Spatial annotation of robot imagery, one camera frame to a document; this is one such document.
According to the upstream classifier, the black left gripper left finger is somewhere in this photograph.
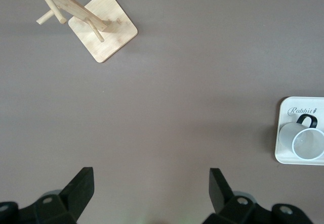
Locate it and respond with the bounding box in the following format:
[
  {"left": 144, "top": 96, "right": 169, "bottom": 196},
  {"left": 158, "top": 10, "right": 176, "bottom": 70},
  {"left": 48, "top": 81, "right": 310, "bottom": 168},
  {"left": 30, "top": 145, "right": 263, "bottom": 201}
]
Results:
[{"left": 0, "top": 167, "right": 95, "bottom": 224}]

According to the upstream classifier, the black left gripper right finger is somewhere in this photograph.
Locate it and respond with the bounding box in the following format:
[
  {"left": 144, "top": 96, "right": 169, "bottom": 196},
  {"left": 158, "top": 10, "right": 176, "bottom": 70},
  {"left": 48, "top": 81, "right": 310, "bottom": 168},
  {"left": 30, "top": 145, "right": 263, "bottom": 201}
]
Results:
[{"left": 204, "top": 167, "right": 311, "bottom": 224}]

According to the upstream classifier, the white smiley mug black handle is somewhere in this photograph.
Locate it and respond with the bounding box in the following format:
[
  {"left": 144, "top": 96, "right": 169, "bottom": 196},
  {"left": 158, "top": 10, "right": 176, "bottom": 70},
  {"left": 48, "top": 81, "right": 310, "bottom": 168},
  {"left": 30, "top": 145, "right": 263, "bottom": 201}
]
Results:
[{"left": 278, "top": 114, "right": 324, "bottom": 161}]

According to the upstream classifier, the cream rabbit print tray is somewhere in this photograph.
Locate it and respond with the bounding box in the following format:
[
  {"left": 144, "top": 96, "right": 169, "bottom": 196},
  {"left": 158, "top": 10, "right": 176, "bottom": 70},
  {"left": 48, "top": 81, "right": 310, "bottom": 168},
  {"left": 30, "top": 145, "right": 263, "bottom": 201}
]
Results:
[{"left": 274, "top": 96, "right": 324, "bottom": 165}]

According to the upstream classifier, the brown table cover mat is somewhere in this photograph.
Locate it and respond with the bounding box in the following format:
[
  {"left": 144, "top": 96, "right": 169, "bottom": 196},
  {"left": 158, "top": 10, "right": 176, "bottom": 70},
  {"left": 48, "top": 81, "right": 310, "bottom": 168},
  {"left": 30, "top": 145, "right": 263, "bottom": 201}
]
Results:
[{"left": 0, "top": 0, "right": 324, "bottom": 224}]

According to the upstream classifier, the wooden mug rack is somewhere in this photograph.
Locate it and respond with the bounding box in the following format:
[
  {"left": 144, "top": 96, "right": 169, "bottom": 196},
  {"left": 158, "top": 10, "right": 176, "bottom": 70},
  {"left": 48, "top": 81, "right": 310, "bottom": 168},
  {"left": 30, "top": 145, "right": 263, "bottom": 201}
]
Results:
[{"left": 16, "top": 0, "right": 139, "bottom": 63}]

